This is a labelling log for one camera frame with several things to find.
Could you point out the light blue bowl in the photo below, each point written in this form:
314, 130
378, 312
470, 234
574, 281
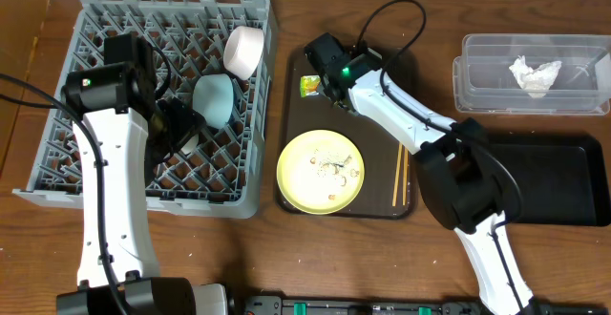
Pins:
213, 99

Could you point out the pale green cup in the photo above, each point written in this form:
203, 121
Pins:
190, 145

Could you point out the pink bowl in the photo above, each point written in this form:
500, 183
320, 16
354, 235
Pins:
243, 51

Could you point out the black plastic tray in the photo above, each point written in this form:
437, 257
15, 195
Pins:
562, 179

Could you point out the clear plastic container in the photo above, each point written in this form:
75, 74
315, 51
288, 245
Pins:
482, 82

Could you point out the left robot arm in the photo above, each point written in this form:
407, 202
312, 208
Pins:
119, 271

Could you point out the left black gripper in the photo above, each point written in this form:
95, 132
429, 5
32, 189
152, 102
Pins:
180, 127

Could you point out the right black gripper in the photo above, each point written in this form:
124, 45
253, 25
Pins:
329, 89

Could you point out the wooden chopstick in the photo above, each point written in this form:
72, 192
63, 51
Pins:
405, 181
397, 174

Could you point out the grey plastic dishwasher rack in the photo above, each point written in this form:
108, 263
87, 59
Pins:
221, 176

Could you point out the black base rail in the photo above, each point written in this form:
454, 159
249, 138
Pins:
281, 305

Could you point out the yellow plate with scraps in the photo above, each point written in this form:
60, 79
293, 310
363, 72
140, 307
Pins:
320, 172

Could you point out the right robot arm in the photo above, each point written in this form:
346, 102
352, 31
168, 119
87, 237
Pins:
465, 186

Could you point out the dark brown serving tray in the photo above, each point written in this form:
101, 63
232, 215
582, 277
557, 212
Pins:
377, 147

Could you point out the green orange snack wrapper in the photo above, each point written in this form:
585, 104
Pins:
309, 85

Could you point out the white tissue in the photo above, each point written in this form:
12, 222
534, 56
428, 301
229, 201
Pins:
535, 82

